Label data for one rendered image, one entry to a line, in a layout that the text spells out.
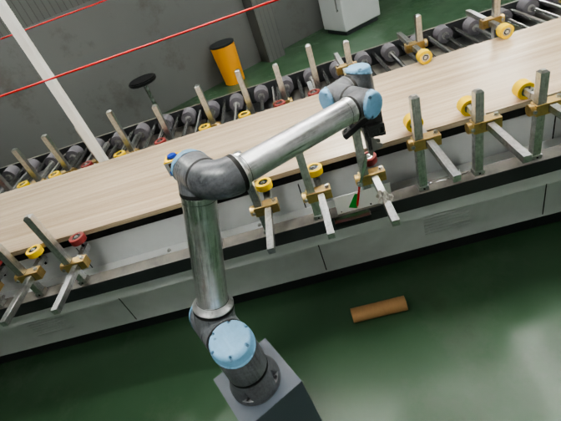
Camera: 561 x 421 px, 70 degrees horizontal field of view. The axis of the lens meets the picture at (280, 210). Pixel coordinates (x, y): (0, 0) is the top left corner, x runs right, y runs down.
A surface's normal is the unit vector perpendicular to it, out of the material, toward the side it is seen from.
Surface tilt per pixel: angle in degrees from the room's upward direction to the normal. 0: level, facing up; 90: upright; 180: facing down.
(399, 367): 0
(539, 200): 90
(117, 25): 90
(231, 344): 5
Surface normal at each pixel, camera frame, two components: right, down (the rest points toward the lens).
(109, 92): 0.54, 0.38
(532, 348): -0.29, -0.75
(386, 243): 0.07, 0.60
